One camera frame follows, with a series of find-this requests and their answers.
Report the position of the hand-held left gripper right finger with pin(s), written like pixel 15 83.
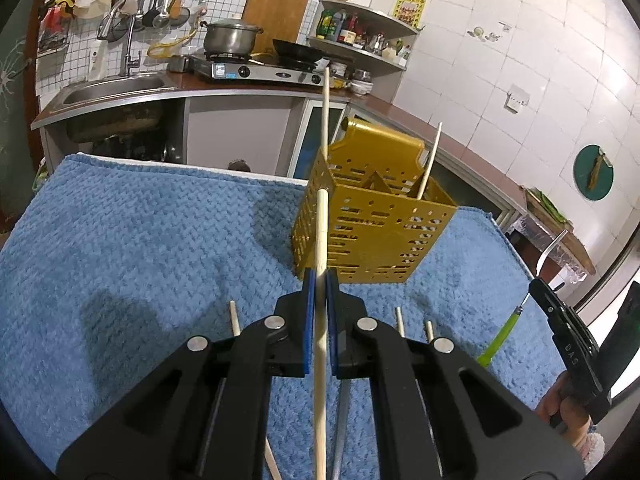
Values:
pixel 331 320

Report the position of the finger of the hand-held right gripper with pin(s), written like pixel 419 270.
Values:
pixel 550 307

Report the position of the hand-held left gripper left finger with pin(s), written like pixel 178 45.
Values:
pixel 309 320

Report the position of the wooden chopstick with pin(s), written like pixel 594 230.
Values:
pixel 321 240
pixel 430 160
pixel 235 317
pixel 429 330
pixel 325 110
pixel 400 321

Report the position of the yellow perforated utensil holder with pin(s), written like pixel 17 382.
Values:
pixel 375 220

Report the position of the person's right forearm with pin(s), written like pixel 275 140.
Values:
pixel 592 447

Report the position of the person's right hand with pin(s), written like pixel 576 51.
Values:
pixel 570 415

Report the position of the plastic-covered side table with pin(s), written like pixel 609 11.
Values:
pixel 560 245

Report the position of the green vegetables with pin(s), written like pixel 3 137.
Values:
pixel 547 205

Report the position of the green round board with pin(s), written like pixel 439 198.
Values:
pixel 582 175

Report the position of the small brown whisk brush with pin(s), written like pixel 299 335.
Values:
pixel 595 175

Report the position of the blue knitted blanket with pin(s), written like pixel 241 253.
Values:
pixel 150 260

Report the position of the brown kitchen counter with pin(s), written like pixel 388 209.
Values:
pixel 425 125

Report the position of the stacked bowls and plates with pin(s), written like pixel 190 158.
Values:
pixel 360 85

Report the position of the steel gas stove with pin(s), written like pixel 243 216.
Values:
pixel 260 72

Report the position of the black wok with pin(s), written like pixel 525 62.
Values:
pixel 295 50

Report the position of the grey corner shelf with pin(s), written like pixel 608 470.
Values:
pixel 360 47

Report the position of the steel pot with lid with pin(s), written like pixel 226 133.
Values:
pixel 230 40

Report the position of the row of condiment bottles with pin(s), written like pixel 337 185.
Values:
pixel 345 27

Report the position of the steel sink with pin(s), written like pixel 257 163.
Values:
pixel 115 91

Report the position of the wooden cutting board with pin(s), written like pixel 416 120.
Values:
pixel 280 5

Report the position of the steel faucet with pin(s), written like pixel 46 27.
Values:
pixel 131 50

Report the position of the brown glass-panel door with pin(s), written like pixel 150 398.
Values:
pixel 12 110

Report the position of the red and yellow gloves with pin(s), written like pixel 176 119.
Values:
pixel 57 7

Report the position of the small wall hook stickers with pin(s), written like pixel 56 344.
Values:
pixel 479 32

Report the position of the yellow wall poster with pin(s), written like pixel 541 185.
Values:
pixel 409 10

